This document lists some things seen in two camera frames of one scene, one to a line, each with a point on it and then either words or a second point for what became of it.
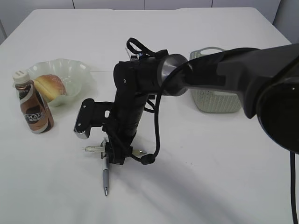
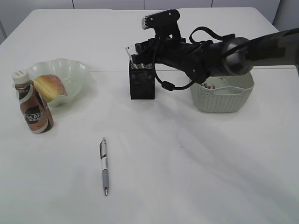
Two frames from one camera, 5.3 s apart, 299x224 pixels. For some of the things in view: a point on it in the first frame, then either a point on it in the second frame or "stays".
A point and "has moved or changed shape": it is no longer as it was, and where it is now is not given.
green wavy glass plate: x=76 y=76 stays
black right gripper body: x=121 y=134 -> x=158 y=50
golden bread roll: x=51 y=86 stays
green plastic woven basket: x=215 y=101 stays
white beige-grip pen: x=101 y=149 has moved or changed shape
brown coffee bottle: x=36 y=109 stays
